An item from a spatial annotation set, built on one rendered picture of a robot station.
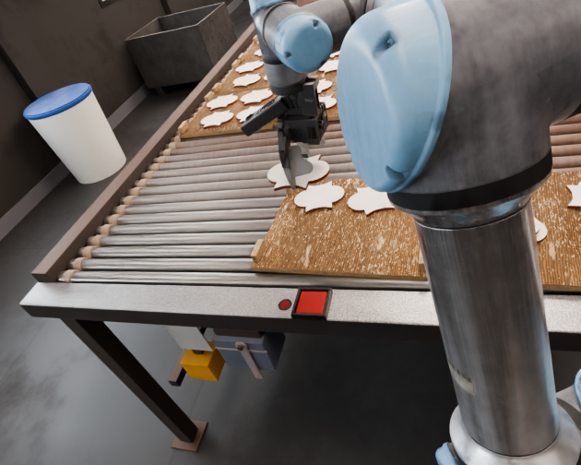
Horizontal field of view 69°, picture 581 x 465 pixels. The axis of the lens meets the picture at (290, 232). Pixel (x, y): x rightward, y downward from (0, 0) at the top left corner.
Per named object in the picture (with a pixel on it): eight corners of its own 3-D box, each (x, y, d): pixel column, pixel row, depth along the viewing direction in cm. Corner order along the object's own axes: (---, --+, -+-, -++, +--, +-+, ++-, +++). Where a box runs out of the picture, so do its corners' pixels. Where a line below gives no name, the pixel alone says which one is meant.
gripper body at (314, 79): (320, 149, 80) (309, 88, 73) (278, 149, 83) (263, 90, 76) (329, 127, 86) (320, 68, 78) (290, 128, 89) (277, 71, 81)
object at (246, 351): (279, 383, 108) (257, 342, 96) (231, 377, 112) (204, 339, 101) (290, 344, 115) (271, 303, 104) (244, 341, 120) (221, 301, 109)
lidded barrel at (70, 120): (94, 154, 427) (52, 88, 383) (142, 149, 407) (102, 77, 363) (59, 189, 387) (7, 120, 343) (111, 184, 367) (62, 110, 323)
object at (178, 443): (196, 452, 171) (73, 325, 117) (171, 447, 175) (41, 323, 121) (207, 423, 179) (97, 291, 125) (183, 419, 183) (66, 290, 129)
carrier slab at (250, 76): (297, 85, 184) (294, 76, 181) (214, 98, 198) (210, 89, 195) (313, 53, 208) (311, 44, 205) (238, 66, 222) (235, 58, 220)
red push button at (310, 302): (324, 317, 89) (322, 314, 88) (296, 316, 91) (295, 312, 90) (328, 295, 93) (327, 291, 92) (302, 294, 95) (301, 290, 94)
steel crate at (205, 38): (177, 71, 565) (153, 17, 523) (245, 58, 530) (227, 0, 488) (148, 99, 510) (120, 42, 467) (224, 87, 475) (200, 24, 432)
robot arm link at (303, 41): (354, 0, 57) (324, -13, 65) (276, 29, 56) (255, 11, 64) (361, 58, 62) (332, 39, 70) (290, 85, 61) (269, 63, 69)
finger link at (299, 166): (312, 193, 83) (310, 145, 80) (283, 192, 85) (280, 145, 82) (316, 189, 86) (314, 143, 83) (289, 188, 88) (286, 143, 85)
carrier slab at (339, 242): (427, 281, 88) (427, 277, 87) (252, 271, 104) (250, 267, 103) (439, 180, 112) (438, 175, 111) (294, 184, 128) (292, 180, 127)
